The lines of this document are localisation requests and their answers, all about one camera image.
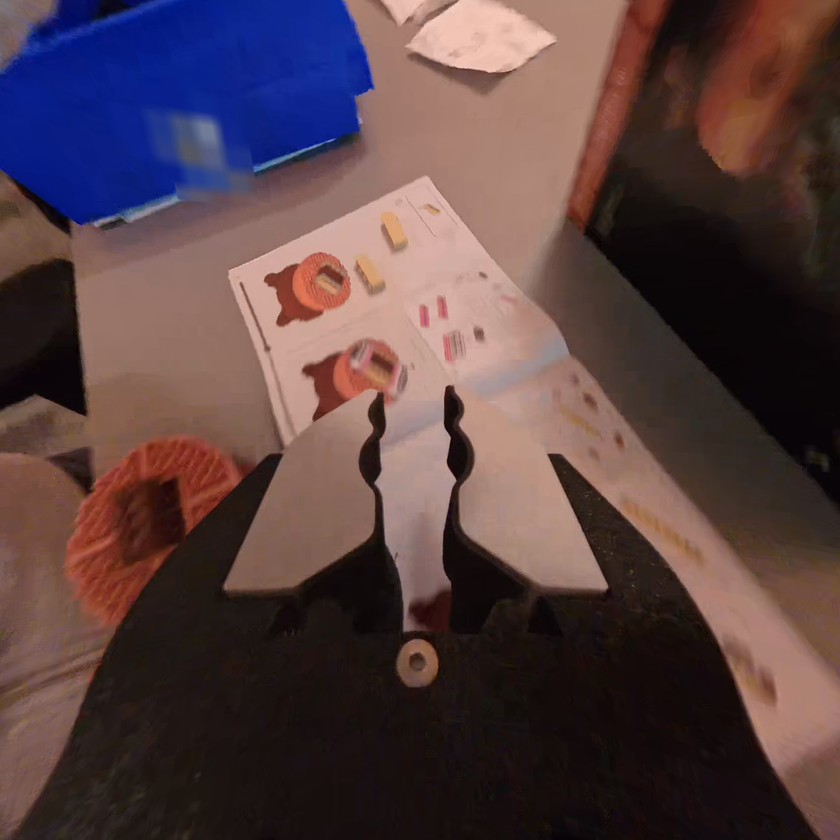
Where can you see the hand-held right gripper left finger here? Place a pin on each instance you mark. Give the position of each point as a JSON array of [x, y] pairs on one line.
[[309, 512]]

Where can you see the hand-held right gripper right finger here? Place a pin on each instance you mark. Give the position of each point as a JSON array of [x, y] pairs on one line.
[[525, 512]]

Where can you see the round orange lego pot build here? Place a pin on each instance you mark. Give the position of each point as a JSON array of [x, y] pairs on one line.
[[184, 479]]

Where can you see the grey desk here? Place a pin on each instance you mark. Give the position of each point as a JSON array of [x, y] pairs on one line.
[[171, 341]]

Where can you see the open building instruction booklet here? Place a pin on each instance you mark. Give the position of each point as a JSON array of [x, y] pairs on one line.
[[433, 355]]

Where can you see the dark building set box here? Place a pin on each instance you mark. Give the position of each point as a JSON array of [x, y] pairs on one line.
[[735, 263]]

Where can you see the blue plastic bin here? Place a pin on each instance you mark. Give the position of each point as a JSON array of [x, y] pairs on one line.
[[92, 118]]

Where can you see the white paper bag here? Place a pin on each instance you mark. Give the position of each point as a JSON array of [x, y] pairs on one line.
[[400, 9], [479, 33]]

